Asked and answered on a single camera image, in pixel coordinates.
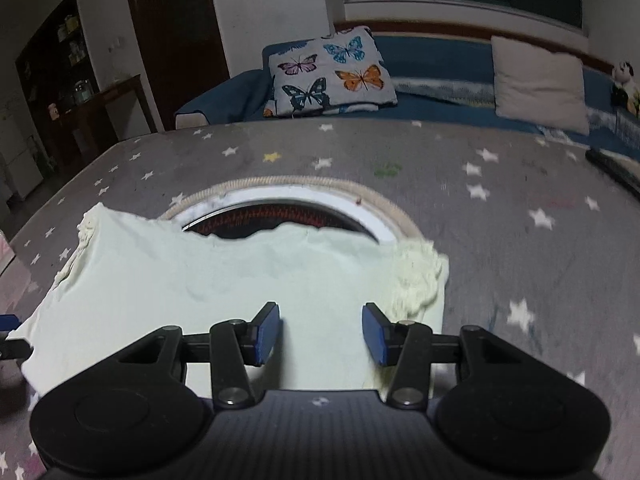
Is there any dark wooden door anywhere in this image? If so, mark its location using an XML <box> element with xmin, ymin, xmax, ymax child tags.
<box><xmin>120</xmin><ymin>0</ymin><xmax>232</xmax><ymax>133</ymax></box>

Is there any round table heater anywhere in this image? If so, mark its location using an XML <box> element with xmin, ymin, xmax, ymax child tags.
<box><xmin>160</xmin><ymin>176</ymin><xmax>426</xmax><ymax>247</ymax></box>

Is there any dark shelf cabinet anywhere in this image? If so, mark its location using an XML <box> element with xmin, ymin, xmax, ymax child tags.
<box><xmin>14</xmin><ymin>0</ymin><xmax>98</xmax><ymax>171</ymax></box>

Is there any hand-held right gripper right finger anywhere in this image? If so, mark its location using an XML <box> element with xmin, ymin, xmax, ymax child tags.
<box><xmin>361</xmin><ymin>302</ymin><xmax>526</xmax><ymax>408</ymax></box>

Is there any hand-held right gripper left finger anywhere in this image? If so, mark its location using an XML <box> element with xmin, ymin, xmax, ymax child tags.
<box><xmin>115</xmin><ymin>301</ymin><xmax>281</xmax><ymax>409</ymax></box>

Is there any white cabinet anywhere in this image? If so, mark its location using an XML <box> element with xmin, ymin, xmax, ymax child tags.
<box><xmin>0</xmin><ymin>110</ymin><xmax>45</xmax><ymax>201</ymax></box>

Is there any black remote control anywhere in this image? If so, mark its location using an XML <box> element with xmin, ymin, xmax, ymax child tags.
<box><xmin>585</xmin><ymin>146</ymin><xmax>640</xmax><ymax>191</ymax></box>

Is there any beige pillow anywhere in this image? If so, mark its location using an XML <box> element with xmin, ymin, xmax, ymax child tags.
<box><xmin>490</xmin><ymin>35</ymin><xmax>591</xmax><ymax>136</ymax></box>

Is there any light green shirt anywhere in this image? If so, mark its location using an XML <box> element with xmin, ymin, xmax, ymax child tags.
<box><xmin>9</xmin><ymin>202</ymin><xmax>450</xmax><ymax>396</ymax></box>

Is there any black and white plush panda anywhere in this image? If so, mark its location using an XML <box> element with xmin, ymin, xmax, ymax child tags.
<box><xmin>611</xmin><ymin>60</ymin><xmax>640</xmax><ymax>111</ymax></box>

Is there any blue sofa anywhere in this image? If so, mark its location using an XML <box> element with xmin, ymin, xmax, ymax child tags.
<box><xmin>174</xmin><ymin>22</ymin><xmax>640</xmax><ymax>153</ymax></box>

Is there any butterfly print pillow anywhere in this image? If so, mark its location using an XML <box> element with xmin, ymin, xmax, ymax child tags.
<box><xmin>263</xmin><ymin>25</ymin><xmax>398</xmax><ymax>118</ymax></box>

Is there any wooden side table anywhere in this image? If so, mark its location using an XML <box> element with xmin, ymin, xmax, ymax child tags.
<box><xmin>60</xmin><ymin>74</ymin><xmax>158</xmax><ymax>158</ymax></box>

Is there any grey star-print tablecloth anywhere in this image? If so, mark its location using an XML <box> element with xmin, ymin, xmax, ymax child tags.
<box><xmin>0</xmin><ymin>120</ymin><xmax>640</xmax><ymax>480</ymax></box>

